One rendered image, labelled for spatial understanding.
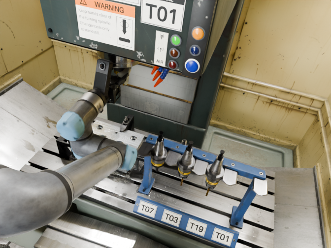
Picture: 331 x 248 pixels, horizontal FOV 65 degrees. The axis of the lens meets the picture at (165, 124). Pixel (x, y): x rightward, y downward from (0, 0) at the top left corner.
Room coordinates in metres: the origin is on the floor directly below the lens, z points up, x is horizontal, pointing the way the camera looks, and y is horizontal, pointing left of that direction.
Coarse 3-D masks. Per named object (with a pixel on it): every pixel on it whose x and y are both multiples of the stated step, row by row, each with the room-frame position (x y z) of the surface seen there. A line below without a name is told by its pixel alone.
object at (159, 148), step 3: (156, 141) 0.65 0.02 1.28; (159, 141) 0.64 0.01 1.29; (162, 141) 0.65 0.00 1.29; (156, 144) 0.65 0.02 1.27; (159, 144) 0.64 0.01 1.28; (162, 144) 0.64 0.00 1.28; (156, 147) 0.64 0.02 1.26; (159, 147) 0.64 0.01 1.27; (162, 147) 0.64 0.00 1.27; (153, 150) 0.65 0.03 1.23; (156, 150) 0.64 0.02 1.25; (159, 150) 0.64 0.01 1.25; (162, 150) 0.64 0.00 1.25; (153, 153) 0.64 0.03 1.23; (156, 153) 0.64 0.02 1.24; (159, 153) 0.63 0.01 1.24; (162, 153) 0.64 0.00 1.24
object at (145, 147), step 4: (144, 144) 0.69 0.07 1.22; (148, 144) 0.69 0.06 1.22; (152, 144) 0.70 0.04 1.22; (140, 148) 0.67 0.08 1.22; (144, 148) 0.67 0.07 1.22; (148, 148) 0.67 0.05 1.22; (140, 152) 0.65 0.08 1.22; (144, 152) 0.65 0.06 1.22; (148, 152) 0.65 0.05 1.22; (144, 156) 0.63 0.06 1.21
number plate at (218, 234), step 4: (216, 228) 0.52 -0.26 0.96; (216, 232) 0.51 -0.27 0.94; (220, 232) 0.51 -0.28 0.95; (224, 232) 0.51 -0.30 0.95; (228, 232) 0.51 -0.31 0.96; (212, 236) 0.50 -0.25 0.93; (216, 236) 0.50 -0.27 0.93; (220, 236) 0.50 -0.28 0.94; (224, 236) 0.50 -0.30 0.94; (228, 236) 0.50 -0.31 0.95; (232, 236) 0.50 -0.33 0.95; (216, 240) 0.49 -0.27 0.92; (220, 240) 0.49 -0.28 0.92; (224, 240) 0.49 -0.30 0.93; (228, 240) 0.49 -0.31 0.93; (228, 244) 0.48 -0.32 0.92
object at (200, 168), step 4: (196, 160) 0.64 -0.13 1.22; (200, 160) 0.65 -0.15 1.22; (196, 164) 0.62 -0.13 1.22; (200, 164) 0.63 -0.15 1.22; (204, 164) 0.63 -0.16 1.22; (208, 164) 0.63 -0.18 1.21; (196, 168) 0.61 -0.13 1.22; (200, 168) 0.61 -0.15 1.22; (204, 168) 0.61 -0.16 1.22; (196, 172) 0.59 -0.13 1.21; (200, 172) 0.59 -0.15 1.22; (204, 172) 0.59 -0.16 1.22
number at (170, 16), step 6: (162, 6) 0.58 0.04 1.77; (168, 6) 0.58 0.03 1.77; (174, 6) 0.58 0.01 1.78; (162, 12) 0.58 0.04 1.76; (168, 12) 0.58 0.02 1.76; (174, 12) 0.58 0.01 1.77; (180, 12) 0.57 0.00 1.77; (156, 18) 0.58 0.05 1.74; (162, 18) 0.58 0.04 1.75; (168, 18) 0.58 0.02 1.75; (174, 18) 0.57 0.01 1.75; (168, 24) 0.58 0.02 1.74; (174, 24) 0.57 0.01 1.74
